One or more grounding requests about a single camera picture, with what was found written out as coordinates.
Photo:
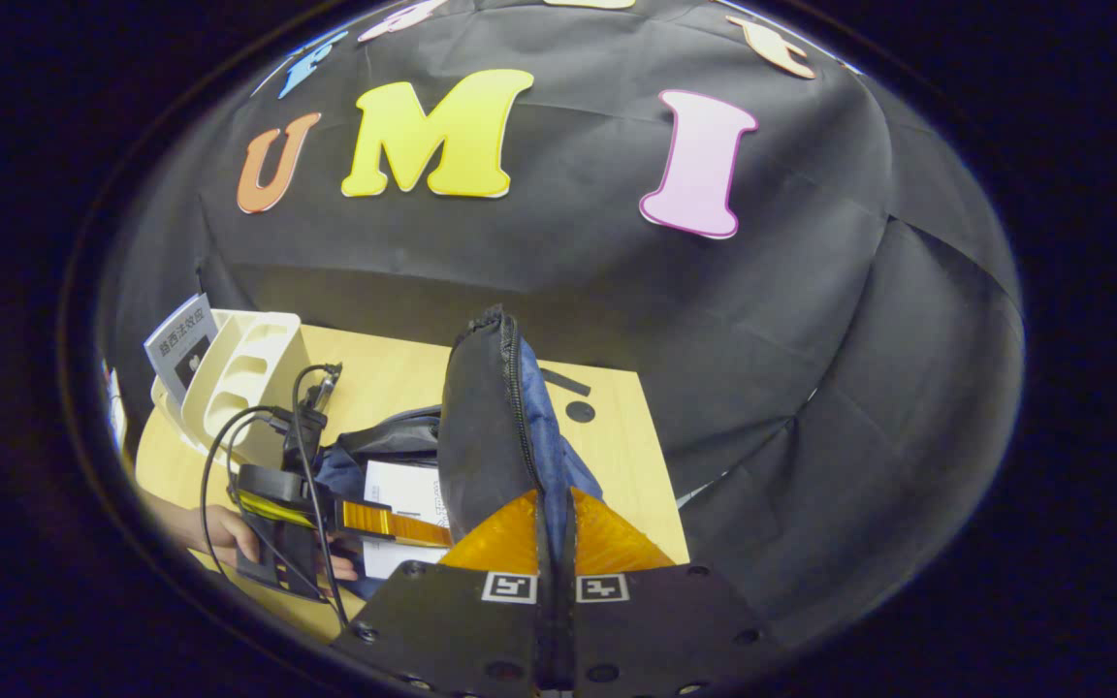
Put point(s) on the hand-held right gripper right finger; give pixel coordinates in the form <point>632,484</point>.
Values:
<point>665,630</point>

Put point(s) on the blue schoolbag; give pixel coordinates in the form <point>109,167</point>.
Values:
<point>481,417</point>

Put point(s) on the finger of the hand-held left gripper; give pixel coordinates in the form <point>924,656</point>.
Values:
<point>384,521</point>

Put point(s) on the black tape strip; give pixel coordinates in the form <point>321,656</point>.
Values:
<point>566,381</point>

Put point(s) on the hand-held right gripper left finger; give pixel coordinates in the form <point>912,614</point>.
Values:
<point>452,630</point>

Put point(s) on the black round sticker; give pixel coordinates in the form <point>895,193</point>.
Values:
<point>581,412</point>

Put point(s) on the cream plastic bookshelf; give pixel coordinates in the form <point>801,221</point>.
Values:
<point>248,378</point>

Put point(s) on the pale blue cover book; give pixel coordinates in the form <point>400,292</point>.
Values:
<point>180,349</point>

